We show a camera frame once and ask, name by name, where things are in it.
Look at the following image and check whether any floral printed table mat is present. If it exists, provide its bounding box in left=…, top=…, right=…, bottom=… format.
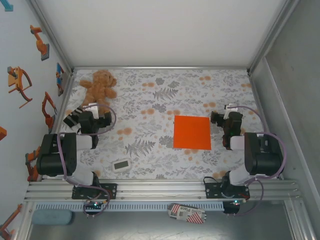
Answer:
left=46, top=68, right=278, bottom=180

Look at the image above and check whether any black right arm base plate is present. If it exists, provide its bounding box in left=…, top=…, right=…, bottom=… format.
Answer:
left=204, top=182, right=250, bottom=200

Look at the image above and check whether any aluminium frame bar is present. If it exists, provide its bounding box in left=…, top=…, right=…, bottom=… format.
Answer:
left=41, top=70, right=77, bottom=180
left=248, top=70, right=285, bottom=180
left=72, top=65, right=251, bottom=71

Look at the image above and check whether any orange paper sheet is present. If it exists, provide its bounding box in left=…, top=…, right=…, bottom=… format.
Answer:
left=172, top=115, right=212, bottom=151

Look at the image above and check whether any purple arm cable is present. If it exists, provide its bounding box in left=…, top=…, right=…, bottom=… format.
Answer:
left=226, top=104, right=286, bottom=217
left=56, top=104, right=117, bottom=219

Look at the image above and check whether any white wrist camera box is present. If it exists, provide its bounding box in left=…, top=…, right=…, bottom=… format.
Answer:
left=83, top=102, right=99, bottom=118
left=224, top=104, right=237, bottom=120

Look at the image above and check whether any white slotted cable duct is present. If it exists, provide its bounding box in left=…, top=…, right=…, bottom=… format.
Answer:
left=34, top=202, right=225, bottom=211

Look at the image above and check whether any red striped printed package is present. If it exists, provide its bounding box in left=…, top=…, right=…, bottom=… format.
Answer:
left=166, top=202, right=208, bottom=225

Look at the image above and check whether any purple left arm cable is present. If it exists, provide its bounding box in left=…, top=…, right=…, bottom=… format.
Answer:
left=56, top=104, right=117, bottom=219

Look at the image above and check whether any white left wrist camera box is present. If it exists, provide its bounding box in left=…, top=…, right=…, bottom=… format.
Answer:
left=83, top=102, right=99, bottom=118

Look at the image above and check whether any orange chair shaped wall sticker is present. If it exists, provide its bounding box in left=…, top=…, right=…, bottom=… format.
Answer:
left=6, top=65, right=34, bottom=109

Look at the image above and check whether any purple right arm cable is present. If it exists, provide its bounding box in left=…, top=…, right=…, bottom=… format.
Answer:
left=226, top=104, right=286, bottom=217

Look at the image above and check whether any aluminium frame post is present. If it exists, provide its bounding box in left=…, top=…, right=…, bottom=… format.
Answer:
left=246, top=0, right=300, bottom=76
left=26, top=0, right=76, bottom=74

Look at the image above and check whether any white digital timer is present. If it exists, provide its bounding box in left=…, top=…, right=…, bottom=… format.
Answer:
left=111, top=158, right=132, bottom=173

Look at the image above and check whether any wide slotted aluminium rail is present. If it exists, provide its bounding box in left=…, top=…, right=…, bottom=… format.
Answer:
left=24, top=178, right=305, bottom=201

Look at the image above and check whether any blue grey sponge pad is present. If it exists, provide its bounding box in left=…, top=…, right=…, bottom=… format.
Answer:
left=31, top=209, right=74, bottom=226

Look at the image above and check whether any blue orange wall sticker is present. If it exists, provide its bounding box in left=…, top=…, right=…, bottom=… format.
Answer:
left=55, top=62, right=72, bottom=97

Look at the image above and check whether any small circuit board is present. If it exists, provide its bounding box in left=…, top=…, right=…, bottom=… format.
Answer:
left=83, top=199, right=105, bottom=214
left=223, top=199, right=247, bottom=215

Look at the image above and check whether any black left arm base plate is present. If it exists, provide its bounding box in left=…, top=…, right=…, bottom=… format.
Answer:
left=71, top=182, right=118, bottom=200

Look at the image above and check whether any brown teddy bear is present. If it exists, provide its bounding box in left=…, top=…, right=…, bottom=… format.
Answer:
left=79, top=69, right=118, bottom=115

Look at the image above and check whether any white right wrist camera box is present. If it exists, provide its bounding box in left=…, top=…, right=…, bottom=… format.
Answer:
left=224, top=104, right=237, bottom=120

